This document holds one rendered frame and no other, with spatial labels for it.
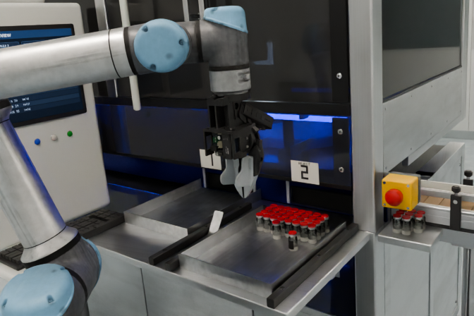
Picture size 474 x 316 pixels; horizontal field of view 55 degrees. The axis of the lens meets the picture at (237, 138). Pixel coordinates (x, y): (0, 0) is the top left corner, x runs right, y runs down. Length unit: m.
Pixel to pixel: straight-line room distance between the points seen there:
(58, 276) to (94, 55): 0.39
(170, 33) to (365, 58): 0.58
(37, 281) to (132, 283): 1.17
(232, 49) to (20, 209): 0.49
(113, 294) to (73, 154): 0.74
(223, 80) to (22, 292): 0.49
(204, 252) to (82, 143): 0.74
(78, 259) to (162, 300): 0.98
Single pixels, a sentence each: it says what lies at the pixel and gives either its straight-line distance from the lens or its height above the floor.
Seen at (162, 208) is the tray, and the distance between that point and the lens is 1.48.
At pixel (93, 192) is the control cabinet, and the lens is 1.77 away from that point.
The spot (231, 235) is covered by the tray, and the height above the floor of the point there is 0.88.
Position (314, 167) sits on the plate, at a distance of 1.24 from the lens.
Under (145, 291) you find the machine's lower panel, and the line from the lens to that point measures 1.98.
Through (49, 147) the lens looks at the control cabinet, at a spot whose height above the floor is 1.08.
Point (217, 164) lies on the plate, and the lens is 1.44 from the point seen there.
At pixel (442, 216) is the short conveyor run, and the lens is 1.28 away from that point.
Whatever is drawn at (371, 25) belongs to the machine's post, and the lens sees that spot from 1.12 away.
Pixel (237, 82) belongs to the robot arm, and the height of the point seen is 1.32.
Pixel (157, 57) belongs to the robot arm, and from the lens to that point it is 0.67.
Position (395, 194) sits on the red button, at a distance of 1.13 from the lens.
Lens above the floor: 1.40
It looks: 13 degrees down
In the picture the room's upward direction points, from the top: 5 degrees counter-clockwise
